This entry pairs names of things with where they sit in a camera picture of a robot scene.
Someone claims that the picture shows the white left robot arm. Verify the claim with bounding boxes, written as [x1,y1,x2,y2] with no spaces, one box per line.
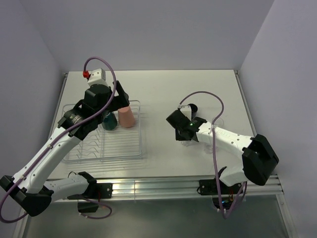
[0,81,129,217]

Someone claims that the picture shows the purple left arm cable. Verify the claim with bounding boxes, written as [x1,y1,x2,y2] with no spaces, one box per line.
[0,57,117,222]

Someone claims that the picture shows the dark green ceramic mug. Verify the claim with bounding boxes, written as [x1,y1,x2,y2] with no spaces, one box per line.
[102,112,117,131]

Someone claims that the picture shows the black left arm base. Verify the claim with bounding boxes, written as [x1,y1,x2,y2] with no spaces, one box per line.
[67,182,113,219]

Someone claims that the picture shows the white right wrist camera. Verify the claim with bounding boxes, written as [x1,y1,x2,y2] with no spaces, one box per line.
[177,105,192,120]

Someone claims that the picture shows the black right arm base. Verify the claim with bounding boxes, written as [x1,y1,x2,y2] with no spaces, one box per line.
[196,179,242,209]

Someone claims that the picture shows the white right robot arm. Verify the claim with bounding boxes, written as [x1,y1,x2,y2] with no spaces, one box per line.
[166,109,279,193]

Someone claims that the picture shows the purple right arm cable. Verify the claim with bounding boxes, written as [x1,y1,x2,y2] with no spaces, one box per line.
[178,90,248,220]

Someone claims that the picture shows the pink plastic tumbler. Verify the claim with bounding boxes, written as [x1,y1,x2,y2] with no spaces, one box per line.
[118,106,135,128]

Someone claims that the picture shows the aluminium front rail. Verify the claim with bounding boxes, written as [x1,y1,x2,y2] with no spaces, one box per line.
[24,175,284,204]

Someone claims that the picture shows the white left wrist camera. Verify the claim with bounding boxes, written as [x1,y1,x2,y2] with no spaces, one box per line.
[83,68,107,86]

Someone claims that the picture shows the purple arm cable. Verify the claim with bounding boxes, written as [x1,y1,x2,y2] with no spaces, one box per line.
[0,57,117,222]
[178,90,248,220]

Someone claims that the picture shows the dark blue ceramic cup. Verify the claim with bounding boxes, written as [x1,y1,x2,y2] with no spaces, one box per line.
[188,104,198,119]

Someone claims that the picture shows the large clear glass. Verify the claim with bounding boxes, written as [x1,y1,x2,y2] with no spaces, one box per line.
[181,140,199,147]

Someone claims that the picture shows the small clear glass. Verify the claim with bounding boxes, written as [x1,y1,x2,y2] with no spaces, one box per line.
[204,144,218,154]
[211,118,224,128]

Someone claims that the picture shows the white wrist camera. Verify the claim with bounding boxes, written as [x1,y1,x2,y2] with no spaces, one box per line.
[83,68,107,86]
[177,105,192,120]

